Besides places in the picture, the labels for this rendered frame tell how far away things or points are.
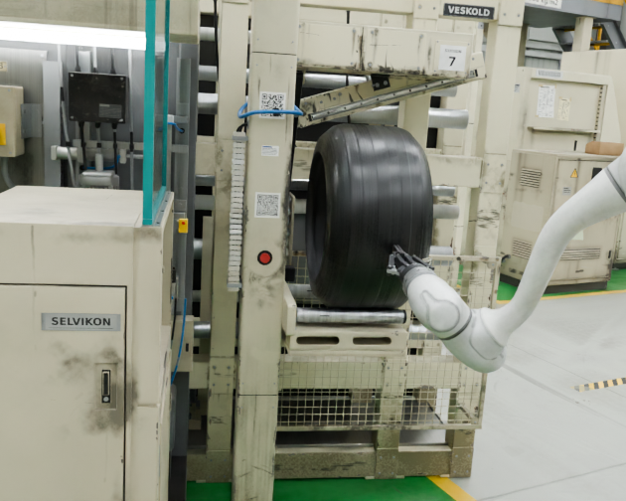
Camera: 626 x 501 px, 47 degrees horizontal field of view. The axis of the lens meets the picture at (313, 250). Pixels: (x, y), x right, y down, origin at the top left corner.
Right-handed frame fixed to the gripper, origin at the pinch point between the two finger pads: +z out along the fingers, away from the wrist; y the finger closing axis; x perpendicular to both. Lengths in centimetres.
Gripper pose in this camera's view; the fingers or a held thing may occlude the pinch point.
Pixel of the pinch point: (397, 253)
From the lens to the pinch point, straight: 196.7
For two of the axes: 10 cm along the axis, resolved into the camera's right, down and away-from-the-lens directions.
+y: -9.9, -0.3, -1.6
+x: -0.8, 9.4, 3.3
